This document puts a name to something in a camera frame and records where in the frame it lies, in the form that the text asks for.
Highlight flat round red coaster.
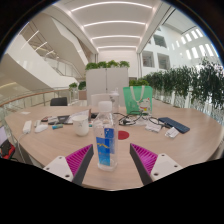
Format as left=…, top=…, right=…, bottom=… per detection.
left=117, top=130, right=130, bottom=141

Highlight red phone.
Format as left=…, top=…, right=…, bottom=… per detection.
left=40, top=115, right=53, bottom=123

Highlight white ceramic mug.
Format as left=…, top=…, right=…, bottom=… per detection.
left=71, top=114, right=91, bottom=137

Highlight white cabinet topped with plants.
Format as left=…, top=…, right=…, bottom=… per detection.
left=84, top=60, right=131, bottom=98

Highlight small potted plants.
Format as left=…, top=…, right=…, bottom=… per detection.
left=68, top=80, right=87, bottom=101

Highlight ceiling light strips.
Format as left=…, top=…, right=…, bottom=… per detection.
left=70, top=1, right=153, bottom=50

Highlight black tangled cables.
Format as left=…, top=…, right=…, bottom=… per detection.
left=114, top=111, right=168, bottom=129

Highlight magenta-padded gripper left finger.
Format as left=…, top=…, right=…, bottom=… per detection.
left=42, top=143, right=94, bottom=186

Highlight low wooden planter with greenery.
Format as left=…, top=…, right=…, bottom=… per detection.
left=129, top=78, right=150, bottom=88

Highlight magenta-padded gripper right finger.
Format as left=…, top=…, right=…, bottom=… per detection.
left=129, top=143, right=184, bottom=186

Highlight clear blue-label water bottle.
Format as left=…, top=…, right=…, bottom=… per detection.
left=92, top=100, right=119, bottom=172

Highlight green cat-print tote bag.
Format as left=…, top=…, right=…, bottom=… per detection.
left=122, top=85, right=154, bottom=116

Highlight red and black office chair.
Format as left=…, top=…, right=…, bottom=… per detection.
left=0, top=138, right=16, bottom=160

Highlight tall clear shaker bottle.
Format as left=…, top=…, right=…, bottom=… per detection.
left=108, top=88, right=120, bottom=114

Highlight small white packet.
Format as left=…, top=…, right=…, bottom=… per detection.
left=144, top=120, right=163, bottom=133
left=164, top=126, right=180, bottom=139

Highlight row of green hedge plants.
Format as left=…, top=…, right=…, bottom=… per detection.
left=143, top=58, right=224, bottom=111

